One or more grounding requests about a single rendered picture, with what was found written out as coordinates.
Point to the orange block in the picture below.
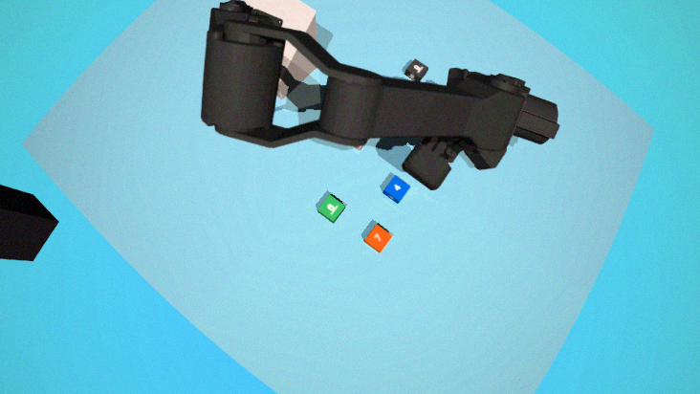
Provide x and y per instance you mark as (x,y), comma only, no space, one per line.
(378,238)

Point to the blue block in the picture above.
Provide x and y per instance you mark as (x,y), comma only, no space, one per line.
(396,189)

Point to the green block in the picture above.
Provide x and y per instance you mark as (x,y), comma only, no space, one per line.
(331,209)

